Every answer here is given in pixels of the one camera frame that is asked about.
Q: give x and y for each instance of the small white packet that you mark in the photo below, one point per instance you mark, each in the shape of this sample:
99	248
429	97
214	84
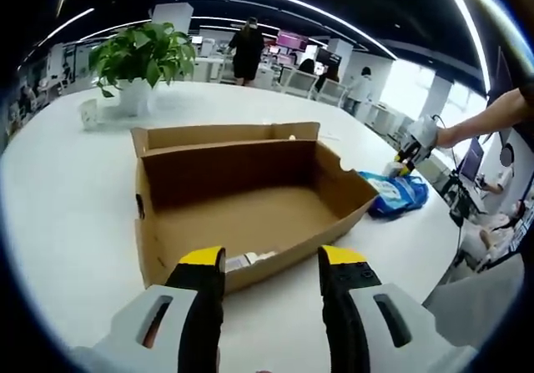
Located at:
394	168

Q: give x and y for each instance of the blue wet wipes pack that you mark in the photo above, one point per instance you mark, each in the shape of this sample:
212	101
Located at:
396	193

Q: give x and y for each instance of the small white paper cup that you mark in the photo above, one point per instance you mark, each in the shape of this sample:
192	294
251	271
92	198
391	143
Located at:
88	116

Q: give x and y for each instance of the small white box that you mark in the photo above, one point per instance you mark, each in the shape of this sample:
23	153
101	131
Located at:
254	259

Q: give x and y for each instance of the white office chair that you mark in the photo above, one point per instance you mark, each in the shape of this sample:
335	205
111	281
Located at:
302	85
334	93

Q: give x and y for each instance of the brown cardboard shoe box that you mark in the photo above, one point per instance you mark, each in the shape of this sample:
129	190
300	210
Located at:
250	206

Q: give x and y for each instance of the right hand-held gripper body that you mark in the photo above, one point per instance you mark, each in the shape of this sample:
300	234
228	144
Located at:
423	133

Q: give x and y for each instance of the pink display screen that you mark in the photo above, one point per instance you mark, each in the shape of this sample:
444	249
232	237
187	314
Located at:
292	41

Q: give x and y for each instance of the potted green plant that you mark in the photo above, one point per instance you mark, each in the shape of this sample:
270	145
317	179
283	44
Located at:
142	60

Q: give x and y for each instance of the computer monitor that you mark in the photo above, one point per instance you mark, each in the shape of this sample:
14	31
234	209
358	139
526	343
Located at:
471	160

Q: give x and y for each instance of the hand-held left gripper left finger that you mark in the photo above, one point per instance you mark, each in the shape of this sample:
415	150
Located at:
196	306

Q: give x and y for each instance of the grey mesh office chair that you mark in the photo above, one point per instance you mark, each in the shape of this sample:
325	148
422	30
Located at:
475	302

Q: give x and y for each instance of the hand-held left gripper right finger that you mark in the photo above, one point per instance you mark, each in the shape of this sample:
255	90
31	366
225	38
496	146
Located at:
346	306

